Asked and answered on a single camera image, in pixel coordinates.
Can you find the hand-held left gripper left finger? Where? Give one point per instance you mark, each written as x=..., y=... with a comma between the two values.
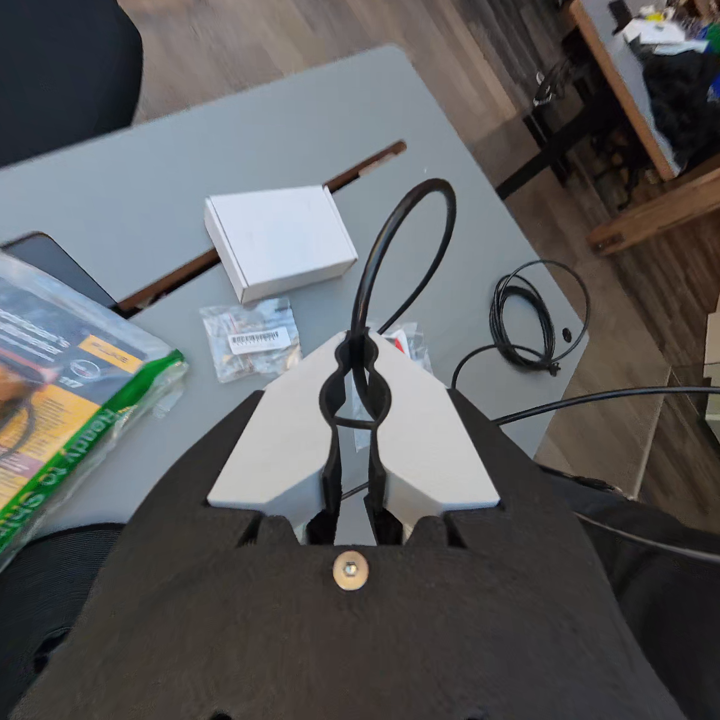
x=270, y=450

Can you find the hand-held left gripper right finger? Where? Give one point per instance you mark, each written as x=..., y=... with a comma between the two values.
x=444, y=450

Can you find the wood-edged grey desk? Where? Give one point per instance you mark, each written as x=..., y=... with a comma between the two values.
x=613, y=84

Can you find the small clear bag red parts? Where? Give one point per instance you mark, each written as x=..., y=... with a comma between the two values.
x=413, y=349

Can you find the small clear bag white label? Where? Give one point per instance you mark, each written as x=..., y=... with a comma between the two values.
x=253, y=340

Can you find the packaged yellow multimeter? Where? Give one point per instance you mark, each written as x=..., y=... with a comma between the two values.
x=67, y=394

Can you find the white cardboard mailer box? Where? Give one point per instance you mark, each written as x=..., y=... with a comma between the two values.
x=281, y=236

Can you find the person's dark clothing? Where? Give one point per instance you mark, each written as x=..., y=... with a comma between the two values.
x=664, y=607

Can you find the black cloth pile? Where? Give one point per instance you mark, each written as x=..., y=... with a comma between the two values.
x=680, y=107

